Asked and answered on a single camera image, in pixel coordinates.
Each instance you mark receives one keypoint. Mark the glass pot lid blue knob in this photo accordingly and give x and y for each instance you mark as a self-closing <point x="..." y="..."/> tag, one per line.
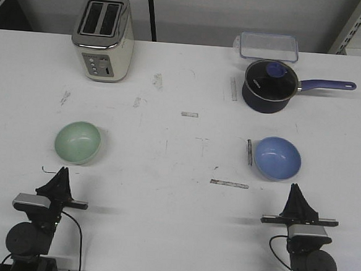
<point x="271" y="80"/>

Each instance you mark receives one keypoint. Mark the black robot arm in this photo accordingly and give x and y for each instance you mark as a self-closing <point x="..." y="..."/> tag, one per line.
<point x="29" y="242"/>
<point x="314" y="261"/>

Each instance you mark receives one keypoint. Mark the grey metal shelf upright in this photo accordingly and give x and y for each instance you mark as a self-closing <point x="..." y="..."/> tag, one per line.
<point x="352" y="26"/>

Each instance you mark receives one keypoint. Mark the blue bowl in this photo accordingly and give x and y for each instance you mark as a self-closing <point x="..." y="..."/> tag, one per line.
<point x="277" y="158"/>

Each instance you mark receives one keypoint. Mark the cream and chrome toaster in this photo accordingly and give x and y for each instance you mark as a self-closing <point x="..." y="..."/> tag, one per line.
<point x="104" y="40"/>

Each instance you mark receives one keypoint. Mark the green bowl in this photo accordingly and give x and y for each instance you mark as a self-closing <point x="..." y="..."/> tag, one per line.
<point x="77" y="143"/>

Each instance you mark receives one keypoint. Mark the clear plastic food container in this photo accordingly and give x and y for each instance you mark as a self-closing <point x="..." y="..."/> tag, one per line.
<point x="256" y="45"/>

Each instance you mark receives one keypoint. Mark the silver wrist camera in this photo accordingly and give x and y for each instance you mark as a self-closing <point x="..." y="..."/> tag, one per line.
<point x="317" y="234"/>
<point x="31" y="203"/>

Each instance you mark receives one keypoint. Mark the dark blue saucepan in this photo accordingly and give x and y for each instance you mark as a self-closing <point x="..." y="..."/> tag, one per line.
<point x="268" y="107"/>

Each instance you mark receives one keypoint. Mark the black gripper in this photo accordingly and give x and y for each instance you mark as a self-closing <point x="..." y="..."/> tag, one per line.
<point x="48" y="220"/>
<point x="297" y="207"/>

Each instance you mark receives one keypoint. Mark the black tripod pole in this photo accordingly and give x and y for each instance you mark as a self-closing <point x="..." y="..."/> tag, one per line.
<point x="151" y="9"/>

